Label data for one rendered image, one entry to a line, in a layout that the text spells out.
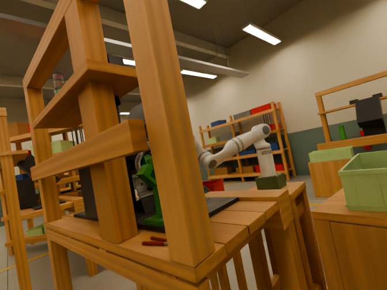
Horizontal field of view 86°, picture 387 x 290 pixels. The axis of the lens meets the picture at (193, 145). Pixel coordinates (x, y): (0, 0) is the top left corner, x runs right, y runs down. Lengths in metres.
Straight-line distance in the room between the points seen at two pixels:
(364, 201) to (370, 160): 0.60
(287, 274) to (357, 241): 0.33
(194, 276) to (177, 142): 0.33
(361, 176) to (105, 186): 1.02
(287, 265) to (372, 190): 0.49
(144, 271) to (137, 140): 0.42
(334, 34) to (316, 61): 0.66
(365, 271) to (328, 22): 6.12
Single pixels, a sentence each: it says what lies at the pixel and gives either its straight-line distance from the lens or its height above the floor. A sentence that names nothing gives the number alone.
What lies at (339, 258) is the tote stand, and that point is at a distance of 1.20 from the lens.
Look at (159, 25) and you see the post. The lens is 0.65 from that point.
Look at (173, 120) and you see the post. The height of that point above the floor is 1.25.
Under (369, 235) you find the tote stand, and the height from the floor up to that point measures 0.71.
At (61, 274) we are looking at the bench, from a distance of 1.93.
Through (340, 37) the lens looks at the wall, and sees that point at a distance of 6.59.
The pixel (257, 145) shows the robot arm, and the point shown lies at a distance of 1.37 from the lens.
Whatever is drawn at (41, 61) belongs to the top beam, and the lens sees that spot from 1.57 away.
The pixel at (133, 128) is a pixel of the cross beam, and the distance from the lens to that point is 0.58.
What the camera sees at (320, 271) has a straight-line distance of 1.65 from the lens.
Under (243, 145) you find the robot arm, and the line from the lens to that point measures 1.25.
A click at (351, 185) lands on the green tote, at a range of 1.11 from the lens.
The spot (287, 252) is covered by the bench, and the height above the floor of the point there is 0.63.
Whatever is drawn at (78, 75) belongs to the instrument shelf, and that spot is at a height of 1.51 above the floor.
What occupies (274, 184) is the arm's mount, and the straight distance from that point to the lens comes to 1.35.
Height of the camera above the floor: 1.15
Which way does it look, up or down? 3 degrees up
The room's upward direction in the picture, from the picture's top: 11 degrees counter-clockwise
